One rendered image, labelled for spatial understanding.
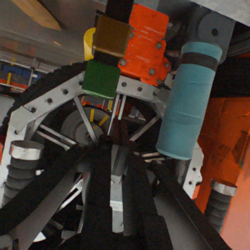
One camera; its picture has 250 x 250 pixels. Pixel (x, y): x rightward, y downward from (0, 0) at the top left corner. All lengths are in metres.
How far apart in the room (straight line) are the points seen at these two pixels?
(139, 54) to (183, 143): 0.25
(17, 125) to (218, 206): 0.46
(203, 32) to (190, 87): 0.37
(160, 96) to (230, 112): 0.31
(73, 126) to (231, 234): 0.86
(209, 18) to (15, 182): 0.74
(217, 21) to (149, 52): 0.36
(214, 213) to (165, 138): 0.17
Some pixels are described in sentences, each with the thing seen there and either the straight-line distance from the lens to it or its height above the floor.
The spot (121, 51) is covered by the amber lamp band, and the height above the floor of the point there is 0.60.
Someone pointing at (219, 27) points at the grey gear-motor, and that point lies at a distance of 0.81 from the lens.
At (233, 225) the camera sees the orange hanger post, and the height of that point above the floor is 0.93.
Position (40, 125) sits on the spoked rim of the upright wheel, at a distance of 0.61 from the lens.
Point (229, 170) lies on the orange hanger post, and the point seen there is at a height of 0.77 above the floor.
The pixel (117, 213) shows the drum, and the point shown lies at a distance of 0.41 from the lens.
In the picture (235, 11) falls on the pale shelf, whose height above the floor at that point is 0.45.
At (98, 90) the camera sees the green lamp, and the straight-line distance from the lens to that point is 0.22.
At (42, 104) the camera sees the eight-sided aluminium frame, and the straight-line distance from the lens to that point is 0.50.
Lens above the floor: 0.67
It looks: 4 degrees up
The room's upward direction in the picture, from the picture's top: 166 degrees counter-clockwise
